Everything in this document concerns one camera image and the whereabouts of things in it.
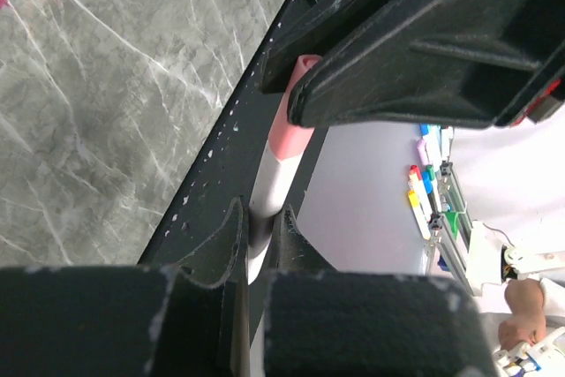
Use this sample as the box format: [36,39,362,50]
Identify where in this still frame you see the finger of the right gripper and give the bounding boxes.
[260,0,451,95]
[288,0,564,128]

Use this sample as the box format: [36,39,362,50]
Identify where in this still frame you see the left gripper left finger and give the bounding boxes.
[1,199,250,376]

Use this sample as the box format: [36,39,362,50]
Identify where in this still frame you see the markers in background holder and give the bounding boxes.
[407,124,471,243]

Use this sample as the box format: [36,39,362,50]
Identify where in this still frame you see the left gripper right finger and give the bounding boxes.
[263,208,496,376]

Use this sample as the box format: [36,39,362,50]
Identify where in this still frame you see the person hand in background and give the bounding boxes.
[498,279,546,351]

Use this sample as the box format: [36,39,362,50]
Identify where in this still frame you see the white pen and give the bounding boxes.
[247,143,302,285]

